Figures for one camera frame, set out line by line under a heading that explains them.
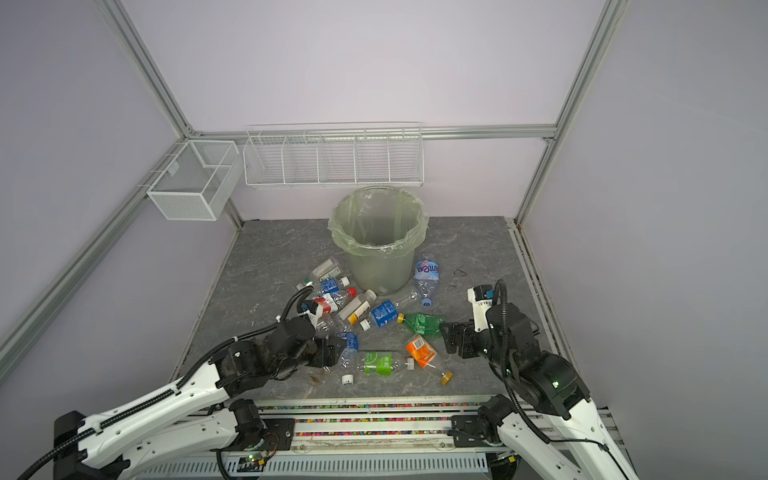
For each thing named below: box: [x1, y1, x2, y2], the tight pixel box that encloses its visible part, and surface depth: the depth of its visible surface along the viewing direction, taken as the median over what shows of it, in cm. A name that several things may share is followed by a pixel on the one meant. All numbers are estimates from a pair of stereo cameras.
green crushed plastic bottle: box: [403, 312, 448, 336], surface depth 93 cm
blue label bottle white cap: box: [359, 300, 398, 331], surface depth 91 cm
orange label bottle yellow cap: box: [405, 335, 453, 386], surface depth 84 cm
